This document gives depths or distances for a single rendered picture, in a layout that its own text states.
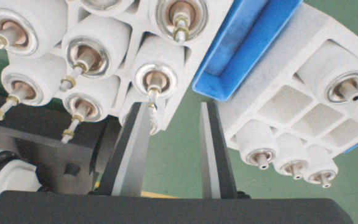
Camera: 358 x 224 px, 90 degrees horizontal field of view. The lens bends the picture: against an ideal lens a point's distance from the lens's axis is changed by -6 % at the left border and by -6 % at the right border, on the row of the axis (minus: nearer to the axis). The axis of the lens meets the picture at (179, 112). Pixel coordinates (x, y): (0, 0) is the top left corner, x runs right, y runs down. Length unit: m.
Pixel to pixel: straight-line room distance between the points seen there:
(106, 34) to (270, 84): 0.35
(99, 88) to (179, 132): 0.47
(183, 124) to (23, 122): 0.55
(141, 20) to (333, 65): 0.35
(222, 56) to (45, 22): 0.44
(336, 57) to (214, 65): 0.31
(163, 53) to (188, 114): 0.43
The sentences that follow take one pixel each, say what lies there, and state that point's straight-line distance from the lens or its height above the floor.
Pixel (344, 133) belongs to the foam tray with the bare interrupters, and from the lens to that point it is 0.77.
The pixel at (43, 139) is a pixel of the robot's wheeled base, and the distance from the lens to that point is 0.71.
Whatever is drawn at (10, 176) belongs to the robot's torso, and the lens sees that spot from 0.57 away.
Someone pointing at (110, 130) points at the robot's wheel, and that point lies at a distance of 0.69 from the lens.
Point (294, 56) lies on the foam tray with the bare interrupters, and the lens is 0.45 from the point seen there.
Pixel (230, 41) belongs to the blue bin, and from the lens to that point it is 0.59.
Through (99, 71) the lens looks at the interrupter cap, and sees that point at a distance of 0.36.
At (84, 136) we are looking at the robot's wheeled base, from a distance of 0.70.
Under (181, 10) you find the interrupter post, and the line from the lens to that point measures 0.27.
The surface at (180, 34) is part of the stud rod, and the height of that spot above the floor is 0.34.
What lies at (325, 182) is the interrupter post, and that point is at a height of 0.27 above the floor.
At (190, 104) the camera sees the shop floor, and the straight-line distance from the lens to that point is 0.70.
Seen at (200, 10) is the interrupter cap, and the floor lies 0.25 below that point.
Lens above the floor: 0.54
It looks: 48 degrees down
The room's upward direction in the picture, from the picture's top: 177 degrees counter-clockwise
